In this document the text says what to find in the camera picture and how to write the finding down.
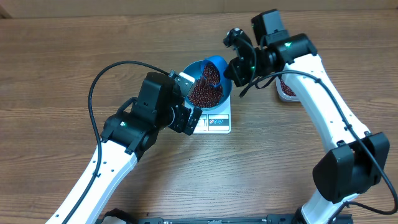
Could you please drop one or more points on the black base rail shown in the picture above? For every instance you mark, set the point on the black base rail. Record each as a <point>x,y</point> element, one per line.
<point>118,216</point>

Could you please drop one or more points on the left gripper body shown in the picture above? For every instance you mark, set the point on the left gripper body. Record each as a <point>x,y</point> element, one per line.
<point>181,117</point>

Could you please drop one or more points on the clear plastic container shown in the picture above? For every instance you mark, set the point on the clear plastic container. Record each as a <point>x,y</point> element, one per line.
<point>284,97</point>

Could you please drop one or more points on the white digital kitchen scale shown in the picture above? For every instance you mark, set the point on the white digital kitchen scale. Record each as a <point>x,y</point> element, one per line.
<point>215,120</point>

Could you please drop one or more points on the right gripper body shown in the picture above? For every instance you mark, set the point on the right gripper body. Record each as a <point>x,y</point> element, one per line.
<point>262,68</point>

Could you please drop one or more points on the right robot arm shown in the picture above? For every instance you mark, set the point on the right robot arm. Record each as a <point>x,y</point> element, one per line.
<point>354,157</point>

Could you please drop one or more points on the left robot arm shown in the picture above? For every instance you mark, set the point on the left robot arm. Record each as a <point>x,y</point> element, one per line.
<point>124,139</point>

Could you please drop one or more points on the red beans in bowl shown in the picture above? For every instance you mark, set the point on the red beans in bowl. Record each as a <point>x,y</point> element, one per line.
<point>208,91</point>

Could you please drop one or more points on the blue metal bowl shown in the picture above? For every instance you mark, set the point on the blue metal bowl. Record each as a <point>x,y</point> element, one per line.
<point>194,70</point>

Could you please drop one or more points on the blue plastic measuring scoop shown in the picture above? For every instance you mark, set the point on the blue plastic measuring scoop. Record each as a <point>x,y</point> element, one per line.
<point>217,67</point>

